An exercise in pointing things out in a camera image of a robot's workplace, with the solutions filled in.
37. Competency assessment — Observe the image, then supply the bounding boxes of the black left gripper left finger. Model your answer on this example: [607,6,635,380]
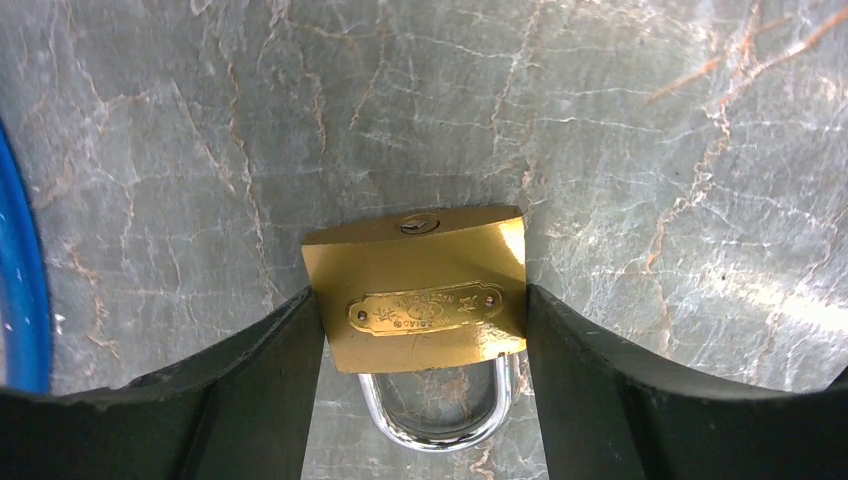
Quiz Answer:
[1,289,325,479]

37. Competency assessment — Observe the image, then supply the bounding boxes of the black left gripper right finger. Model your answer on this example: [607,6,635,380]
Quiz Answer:
[527,285,847,479]

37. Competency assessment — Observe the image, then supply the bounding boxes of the brass padlock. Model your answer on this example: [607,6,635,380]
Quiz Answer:
[301,205,527,454]

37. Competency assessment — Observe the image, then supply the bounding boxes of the blue cable lock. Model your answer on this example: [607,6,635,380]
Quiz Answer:
[1,132,53,395]

